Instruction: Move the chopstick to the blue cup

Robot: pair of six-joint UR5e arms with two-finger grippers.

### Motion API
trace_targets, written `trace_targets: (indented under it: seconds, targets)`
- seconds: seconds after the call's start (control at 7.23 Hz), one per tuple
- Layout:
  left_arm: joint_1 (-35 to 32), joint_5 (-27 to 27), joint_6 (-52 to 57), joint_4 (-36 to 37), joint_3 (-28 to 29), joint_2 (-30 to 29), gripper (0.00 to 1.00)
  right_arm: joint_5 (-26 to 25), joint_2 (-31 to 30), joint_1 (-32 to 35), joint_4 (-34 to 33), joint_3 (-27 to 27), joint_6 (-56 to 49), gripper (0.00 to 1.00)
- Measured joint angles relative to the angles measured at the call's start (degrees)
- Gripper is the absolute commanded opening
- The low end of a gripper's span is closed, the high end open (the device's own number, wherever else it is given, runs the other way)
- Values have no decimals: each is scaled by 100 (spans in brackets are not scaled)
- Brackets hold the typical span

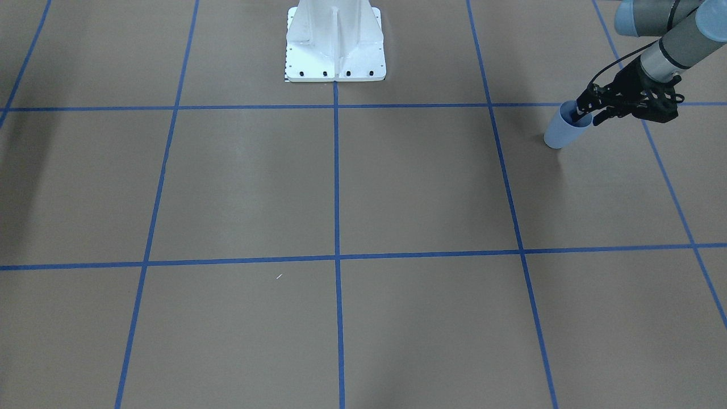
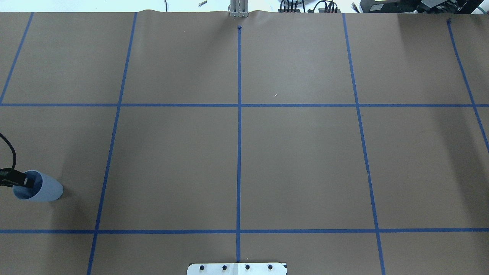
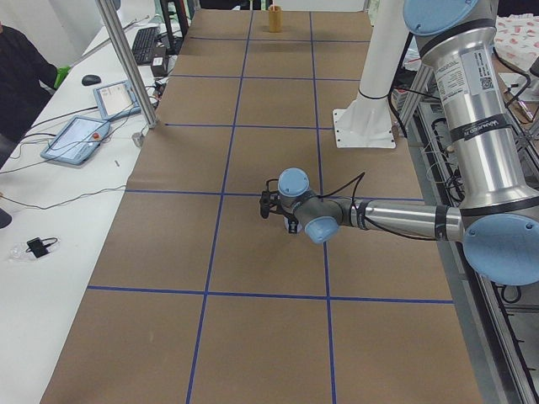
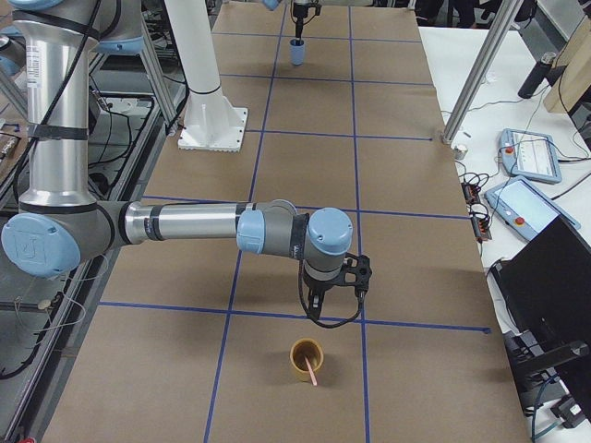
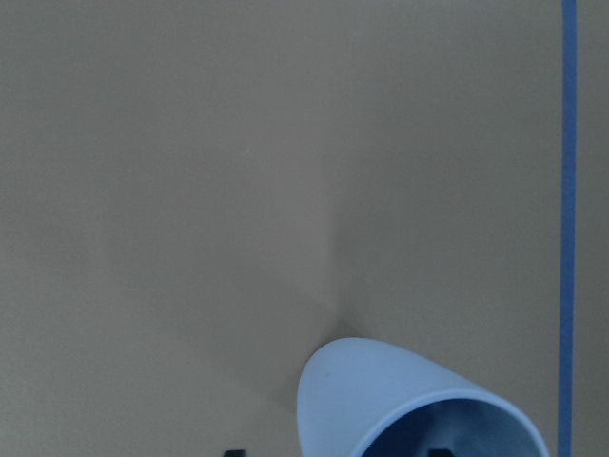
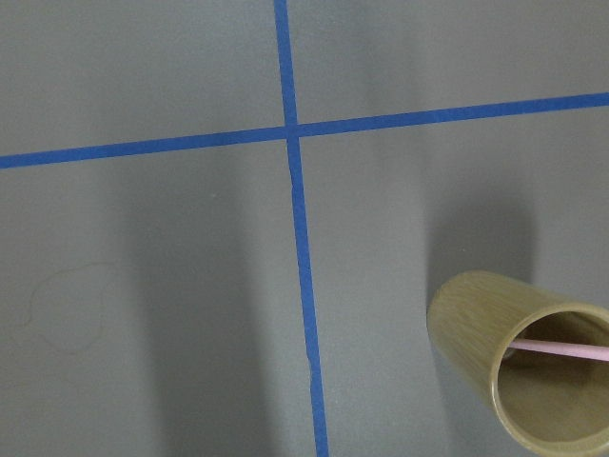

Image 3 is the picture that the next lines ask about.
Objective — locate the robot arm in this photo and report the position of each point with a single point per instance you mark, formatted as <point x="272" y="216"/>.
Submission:
<point x="497" y="221"/>

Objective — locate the near teach pendant tablet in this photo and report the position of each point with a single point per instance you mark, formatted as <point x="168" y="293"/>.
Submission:
<point x="77" y="141"/>

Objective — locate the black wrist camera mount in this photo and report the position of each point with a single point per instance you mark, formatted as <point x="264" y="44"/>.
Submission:
<point x="268" y="203"/>

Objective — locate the teach pendant tablet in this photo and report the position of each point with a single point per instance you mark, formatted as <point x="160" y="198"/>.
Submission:
<point x="116" y="100"/>
<point x="77" y="141"/>

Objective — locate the black small device on table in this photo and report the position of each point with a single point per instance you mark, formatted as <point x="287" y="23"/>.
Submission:
<point x="40" y="247"/>

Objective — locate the far teach pendant tablet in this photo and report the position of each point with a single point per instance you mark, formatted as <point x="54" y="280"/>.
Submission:
<point x="116" y="100"/>

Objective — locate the aluminium frame post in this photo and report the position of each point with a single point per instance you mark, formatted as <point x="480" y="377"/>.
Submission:
<point x="124" y="54"/>

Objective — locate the black computer mouse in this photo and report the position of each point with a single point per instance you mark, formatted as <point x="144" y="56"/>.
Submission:
<point x="90" y="80"/>

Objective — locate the bamboo wooden cup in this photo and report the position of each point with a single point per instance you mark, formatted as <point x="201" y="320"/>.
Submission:
<point x="275" y="19"/>

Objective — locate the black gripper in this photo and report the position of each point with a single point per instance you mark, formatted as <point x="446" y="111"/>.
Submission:
<point x="291" y="221"/>

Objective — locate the light blue plastic cup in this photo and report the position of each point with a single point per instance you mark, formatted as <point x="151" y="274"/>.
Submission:
<point x="293" y="226"/>

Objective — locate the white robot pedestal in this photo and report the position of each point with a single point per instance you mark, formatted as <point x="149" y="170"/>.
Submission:
<point x="367" y="123"/>

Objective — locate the black keyboard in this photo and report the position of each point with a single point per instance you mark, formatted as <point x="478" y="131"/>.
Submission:
<point x="144" y="44"/>

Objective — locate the seated person in black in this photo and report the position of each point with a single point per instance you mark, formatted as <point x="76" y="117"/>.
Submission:
<point x="26" y="78"/>

